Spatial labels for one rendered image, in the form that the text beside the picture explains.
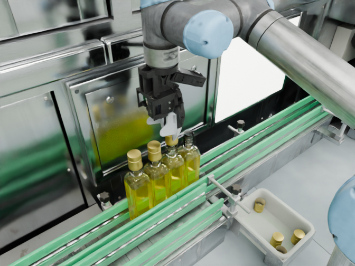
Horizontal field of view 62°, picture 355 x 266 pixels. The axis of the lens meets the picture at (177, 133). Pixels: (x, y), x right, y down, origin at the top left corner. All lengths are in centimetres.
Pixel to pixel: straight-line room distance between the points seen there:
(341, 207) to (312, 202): 84
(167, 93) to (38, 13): 31
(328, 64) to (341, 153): 100
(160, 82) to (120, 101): 18
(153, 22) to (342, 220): 43
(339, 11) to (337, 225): 116
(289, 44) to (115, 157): 57
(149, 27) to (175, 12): 7
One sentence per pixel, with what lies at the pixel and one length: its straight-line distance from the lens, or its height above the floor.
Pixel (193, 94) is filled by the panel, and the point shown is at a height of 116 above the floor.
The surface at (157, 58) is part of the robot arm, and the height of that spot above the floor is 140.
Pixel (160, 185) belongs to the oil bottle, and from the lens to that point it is 83.
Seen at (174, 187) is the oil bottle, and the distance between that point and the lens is 88.
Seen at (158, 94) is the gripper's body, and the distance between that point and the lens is 66.
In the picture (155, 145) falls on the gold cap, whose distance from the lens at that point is 75.
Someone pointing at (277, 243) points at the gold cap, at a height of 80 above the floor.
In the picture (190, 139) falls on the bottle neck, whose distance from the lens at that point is 82.
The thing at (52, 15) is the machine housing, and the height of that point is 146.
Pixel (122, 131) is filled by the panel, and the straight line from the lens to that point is 86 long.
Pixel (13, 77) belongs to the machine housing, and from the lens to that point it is 68.
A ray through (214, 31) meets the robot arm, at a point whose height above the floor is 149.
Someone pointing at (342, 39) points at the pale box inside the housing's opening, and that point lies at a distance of 164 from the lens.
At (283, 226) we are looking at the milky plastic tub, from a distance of 113.
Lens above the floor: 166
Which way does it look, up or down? 39 degrees down
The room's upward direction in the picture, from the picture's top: straight up
